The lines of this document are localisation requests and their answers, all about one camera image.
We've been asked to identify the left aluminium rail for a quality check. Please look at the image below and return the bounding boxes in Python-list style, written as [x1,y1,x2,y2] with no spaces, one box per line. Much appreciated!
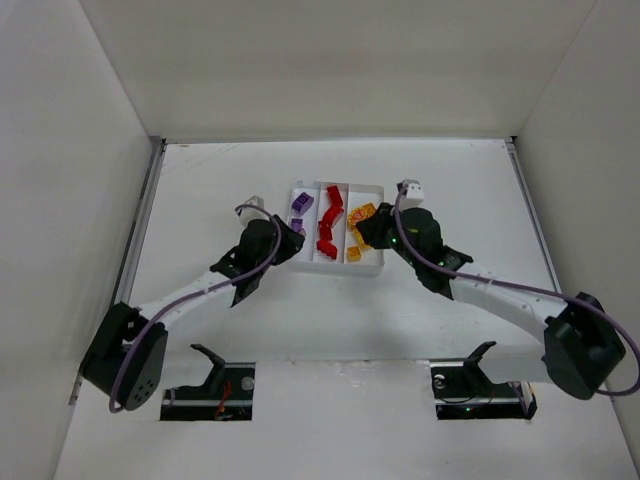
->
[68,137,167,413]

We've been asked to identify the yellow round printed lego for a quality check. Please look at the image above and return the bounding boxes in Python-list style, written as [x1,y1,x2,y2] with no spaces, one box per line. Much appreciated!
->
[347,207,368,229]

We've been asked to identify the purple lego brick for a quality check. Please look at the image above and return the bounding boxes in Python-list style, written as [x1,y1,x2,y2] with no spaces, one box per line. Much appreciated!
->
[291,192,314,215]

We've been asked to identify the purple lego stack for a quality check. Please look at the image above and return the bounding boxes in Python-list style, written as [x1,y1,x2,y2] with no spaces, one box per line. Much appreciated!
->
[290,218,306,236]

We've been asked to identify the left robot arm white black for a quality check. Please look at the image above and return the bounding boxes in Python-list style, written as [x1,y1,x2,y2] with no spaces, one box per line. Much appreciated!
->
[79,215,305,413]

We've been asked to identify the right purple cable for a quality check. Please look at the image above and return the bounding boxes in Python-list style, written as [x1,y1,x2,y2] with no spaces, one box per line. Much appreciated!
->
[392,183,640,397]

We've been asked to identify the red lego stack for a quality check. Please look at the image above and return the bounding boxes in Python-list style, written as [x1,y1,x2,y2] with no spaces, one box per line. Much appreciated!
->
[316,185,344,260]

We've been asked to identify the yellow lego bricks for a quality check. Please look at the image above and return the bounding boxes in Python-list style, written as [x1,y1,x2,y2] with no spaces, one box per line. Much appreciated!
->
[346,202,376,263]

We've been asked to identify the aluminium rail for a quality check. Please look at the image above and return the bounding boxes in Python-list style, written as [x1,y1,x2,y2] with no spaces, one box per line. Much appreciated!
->
[505,136,561,292]
[68,137,167,413]

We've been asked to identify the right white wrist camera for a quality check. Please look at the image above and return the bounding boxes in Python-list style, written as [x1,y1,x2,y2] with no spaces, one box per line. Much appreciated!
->
[397,179,424,210]

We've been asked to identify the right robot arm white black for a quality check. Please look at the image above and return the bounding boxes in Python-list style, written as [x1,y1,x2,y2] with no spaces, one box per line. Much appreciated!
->
[354,203,626,400]

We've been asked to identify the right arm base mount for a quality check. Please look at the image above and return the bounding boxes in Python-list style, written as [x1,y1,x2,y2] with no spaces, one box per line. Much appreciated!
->
[430,341,537,421]

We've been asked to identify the white three-compartment tray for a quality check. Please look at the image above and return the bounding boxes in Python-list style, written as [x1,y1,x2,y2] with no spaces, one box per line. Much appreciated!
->
[287,181,384,276]

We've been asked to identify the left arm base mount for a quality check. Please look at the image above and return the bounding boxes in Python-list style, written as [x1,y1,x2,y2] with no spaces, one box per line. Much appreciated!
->
[159,344,256,422]

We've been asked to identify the right aluminium rail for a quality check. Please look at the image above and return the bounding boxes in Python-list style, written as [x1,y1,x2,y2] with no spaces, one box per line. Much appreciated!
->
[505,136,561,292]

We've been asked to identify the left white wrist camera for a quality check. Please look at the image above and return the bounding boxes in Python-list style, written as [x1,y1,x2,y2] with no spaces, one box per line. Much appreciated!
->
[235,195,267,227]

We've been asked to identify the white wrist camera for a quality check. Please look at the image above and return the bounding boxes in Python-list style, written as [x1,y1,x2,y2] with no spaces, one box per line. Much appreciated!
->
[397,179,424,210]
[235,195,267,227]

